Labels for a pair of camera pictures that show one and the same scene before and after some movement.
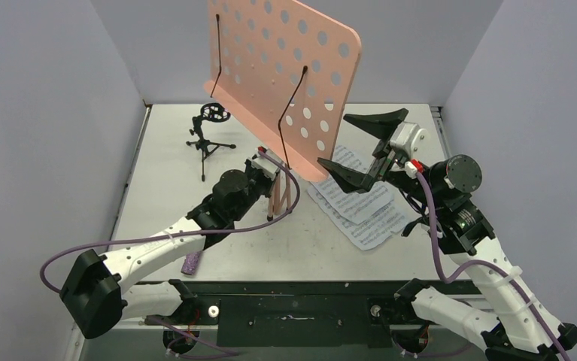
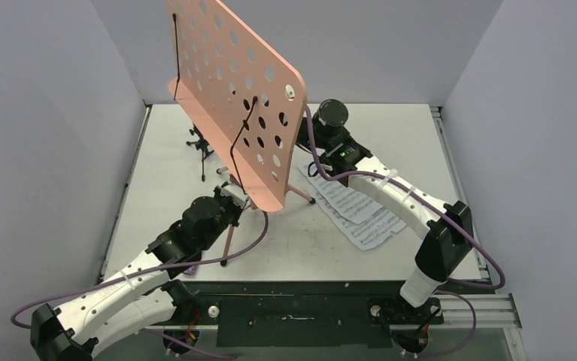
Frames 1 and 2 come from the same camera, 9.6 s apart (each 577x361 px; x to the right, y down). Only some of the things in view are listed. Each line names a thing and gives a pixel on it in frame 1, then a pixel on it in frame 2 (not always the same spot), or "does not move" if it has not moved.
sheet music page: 358,207 does not move
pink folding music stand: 286,71 → 245,98
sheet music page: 373,229 does not move
